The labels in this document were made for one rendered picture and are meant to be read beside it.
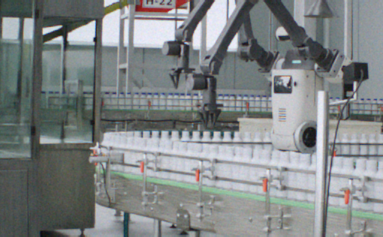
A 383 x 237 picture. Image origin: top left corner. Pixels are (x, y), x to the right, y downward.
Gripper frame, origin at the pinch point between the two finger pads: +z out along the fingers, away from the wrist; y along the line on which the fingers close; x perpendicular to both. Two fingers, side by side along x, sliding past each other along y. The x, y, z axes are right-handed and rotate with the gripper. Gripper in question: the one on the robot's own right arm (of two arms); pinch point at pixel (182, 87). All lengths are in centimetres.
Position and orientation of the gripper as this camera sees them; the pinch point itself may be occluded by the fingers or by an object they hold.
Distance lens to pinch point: 450.1
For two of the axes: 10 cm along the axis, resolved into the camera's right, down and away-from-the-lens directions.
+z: -0.3, 10.0, 0.5
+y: -8.3, 0.0, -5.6
